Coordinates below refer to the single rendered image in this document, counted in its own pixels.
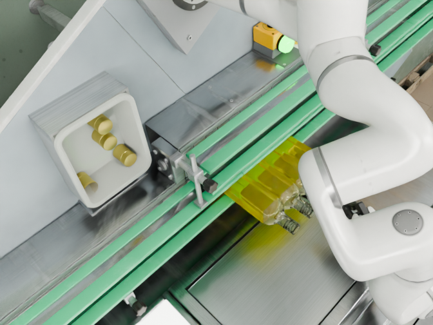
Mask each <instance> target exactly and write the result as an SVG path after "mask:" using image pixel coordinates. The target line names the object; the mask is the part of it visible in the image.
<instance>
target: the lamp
mask: <svg viewBox="0 0 433 325"><path fill-rule="evenodd" d="M293 46H294V41H293V40H292V39H290V38H288V37H286V36H285V35H281V36H280V38H279V39H278V42H277V44H276V48H277V50H279V51H281V52H283V53H287V52H290V51H291V50H292V48H293Z"/></svg>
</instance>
